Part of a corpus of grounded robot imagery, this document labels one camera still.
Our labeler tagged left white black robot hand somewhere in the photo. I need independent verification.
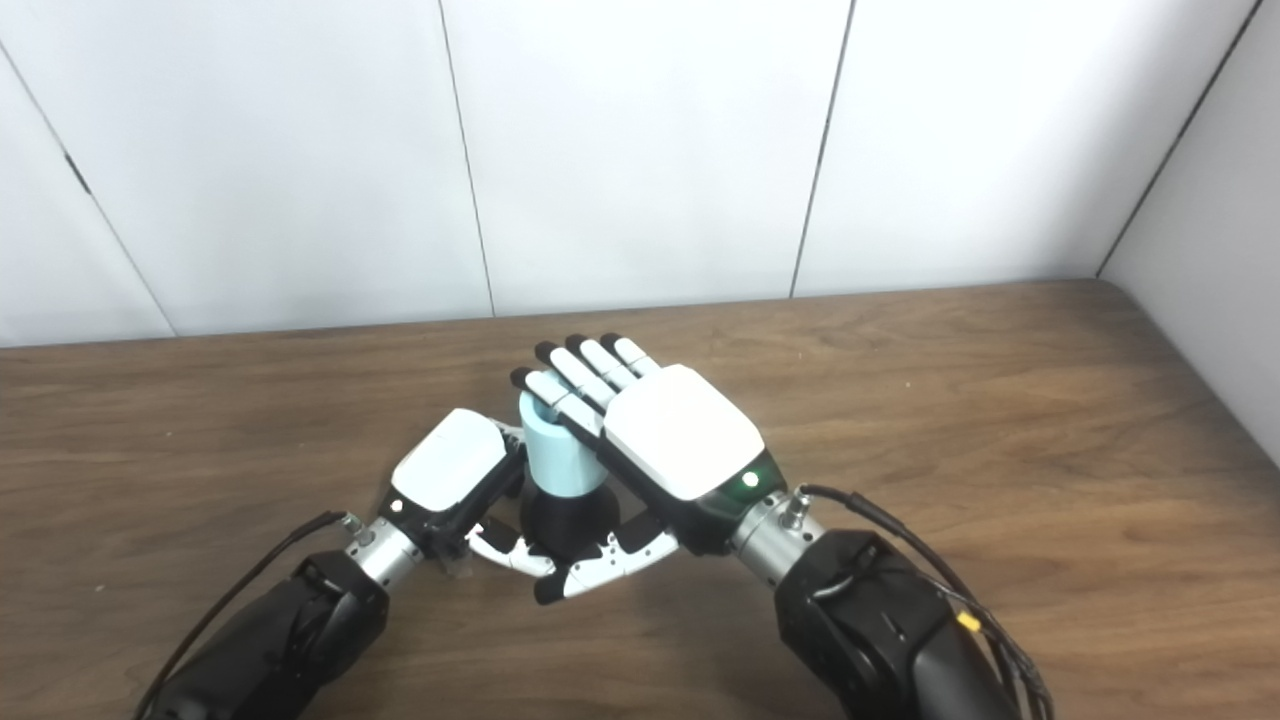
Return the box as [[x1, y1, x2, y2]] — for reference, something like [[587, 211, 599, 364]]
[[378, 408, 556, 581]]

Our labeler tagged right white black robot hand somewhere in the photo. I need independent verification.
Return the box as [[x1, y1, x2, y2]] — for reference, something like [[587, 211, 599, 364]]
[[510, 334, 789, 606]]

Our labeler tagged light-blue hose piece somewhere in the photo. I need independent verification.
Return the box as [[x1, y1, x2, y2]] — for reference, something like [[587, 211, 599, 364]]
[[519, 390, 604, 498]]

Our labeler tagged black nozzle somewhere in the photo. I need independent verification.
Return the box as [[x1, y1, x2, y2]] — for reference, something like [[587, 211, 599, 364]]
[[520, 480, 621, 566]]

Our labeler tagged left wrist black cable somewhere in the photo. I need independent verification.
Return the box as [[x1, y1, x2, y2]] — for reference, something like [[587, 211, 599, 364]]
[[135, 510, 366, 720]]

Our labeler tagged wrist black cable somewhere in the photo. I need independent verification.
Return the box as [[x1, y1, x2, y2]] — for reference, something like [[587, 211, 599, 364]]
[[790, 484, 1056, 720], [135, 510, 366, 720]]

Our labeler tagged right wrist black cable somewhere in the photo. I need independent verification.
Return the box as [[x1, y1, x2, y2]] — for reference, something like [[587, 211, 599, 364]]
[[790, 484, 1056, 720]]

